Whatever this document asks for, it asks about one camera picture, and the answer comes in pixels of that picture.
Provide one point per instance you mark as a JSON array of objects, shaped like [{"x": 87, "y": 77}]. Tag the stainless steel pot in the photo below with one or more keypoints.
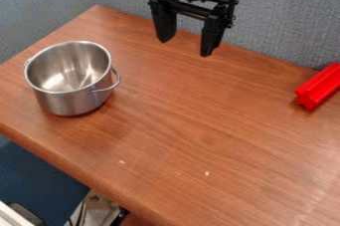
[{"x": 73, "y": 77}]

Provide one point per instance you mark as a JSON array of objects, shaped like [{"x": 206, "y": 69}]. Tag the metal table leg bracket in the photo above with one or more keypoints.
[{"x": 97, "y": 211}]

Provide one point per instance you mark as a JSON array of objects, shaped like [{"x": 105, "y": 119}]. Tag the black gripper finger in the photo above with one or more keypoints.
[
  {"x": 213, "y": 32},
  {"x": 165, "y": 18}
]

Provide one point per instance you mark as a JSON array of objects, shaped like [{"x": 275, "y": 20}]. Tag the red rectangular block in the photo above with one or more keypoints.
[{"x": 319, "y": 88}]

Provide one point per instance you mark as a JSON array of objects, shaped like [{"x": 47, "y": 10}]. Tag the white object bottom left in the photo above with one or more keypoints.
[{"x": 17, "y": 215}]

